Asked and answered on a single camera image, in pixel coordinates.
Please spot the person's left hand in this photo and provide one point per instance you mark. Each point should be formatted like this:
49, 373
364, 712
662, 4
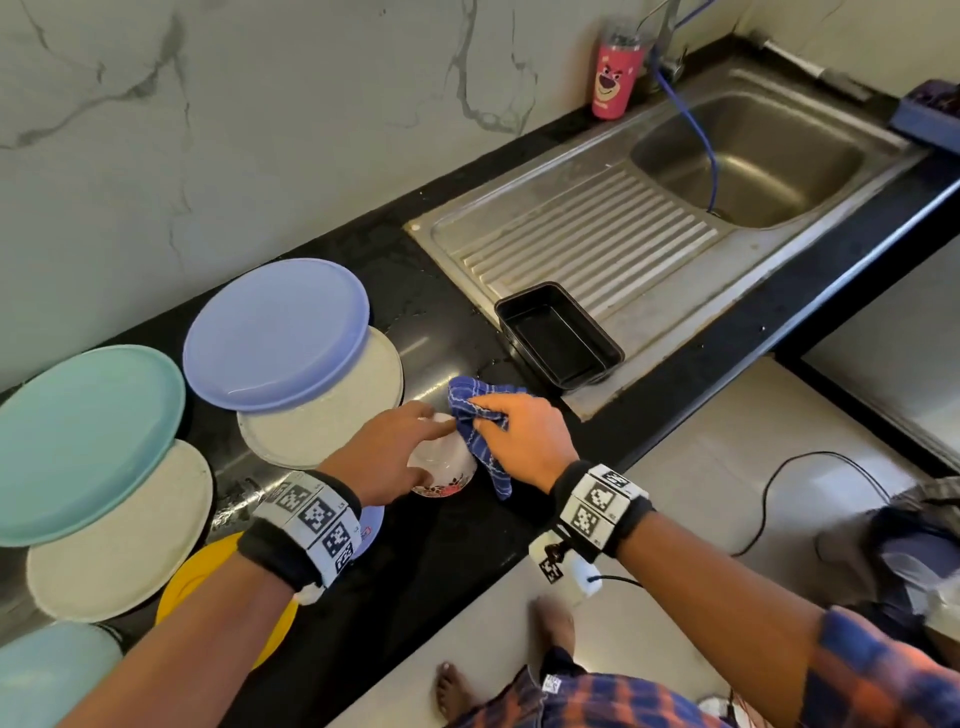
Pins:
375, 458

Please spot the person's right hand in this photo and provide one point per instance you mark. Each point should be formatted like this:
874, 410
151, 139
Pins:
528, 438

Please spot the blue striped cloth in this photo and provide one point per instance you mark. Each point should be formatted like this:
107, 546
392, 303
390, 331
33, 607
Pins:
488, 468

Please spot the speckled white plate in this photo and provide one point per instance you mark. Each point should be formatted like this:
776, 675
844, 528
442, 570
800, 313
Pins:
338, 417
128, 548

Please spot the small lavender bowl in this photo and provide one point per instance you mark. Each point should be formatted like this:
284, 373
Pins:
369, 525

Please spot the white floral bowl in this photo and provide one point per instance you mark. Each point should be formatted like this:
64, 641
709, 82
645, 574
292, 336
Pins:
446, 468

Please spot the lavender plate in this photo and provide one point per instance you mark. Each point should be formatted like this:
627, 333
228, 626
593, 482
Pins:
278, 333

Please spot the yellow bowl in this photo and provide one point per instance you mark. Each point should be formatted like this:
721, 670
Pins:
188, 578

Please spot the teal plate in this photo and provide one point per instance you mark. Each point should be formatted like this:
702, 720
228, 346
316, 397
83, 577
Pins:
83, 443

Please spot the light blue bowl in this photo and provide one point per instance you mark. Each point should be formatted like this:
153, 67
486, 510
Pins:
53, 678

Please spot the person's right forearm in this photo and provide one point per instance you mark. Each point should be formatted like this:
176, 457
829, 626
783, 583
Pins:
713, 600

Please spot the person's left forearm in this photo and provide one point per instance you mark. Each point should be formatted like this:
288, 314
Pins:
188, 645

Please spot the person's right foot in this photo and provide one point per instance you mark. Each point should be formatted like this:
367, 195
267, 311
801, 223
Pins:
552, 627

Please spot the person's foot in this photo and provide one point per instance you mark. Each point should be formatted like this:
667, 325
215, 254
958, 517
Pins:
455, 693
552, 627

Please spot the person's left foot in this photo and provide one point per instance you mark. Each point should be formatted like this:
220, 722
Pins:
455, 693

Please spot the right wrist marker band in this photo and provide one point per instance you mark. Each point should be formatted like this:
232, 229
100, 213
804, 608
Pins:
597, 510

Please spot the wrist marker band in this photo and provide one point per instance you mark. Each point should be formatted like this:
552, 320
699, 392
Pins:
300, 528
597, 510

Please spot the left wrist marker band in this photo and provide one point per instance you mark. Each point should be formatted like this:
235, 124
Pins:
300, 528

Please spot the black plastic tray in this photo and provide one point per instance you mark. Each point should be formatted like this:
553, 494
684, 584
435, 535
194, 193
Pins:
558, 338

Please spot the steel sink drainboard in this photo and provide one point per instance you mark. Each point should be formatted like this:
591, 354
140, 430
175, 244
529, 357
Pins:
600, 240

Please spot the blue orange plaid shirt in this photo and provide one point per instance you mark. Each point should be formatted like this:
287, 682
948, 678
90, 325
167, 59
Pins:
600, 702

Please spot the red bear cup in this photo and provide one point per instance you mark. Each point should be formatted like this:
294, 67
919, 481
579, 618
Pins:
615, 78

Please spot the blue box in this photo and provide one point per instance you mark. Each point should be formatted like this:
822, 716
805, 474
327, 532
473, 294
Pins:
933, 117

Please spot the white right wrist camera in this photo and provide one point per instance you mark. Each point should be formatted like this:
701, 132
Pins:
567, 567

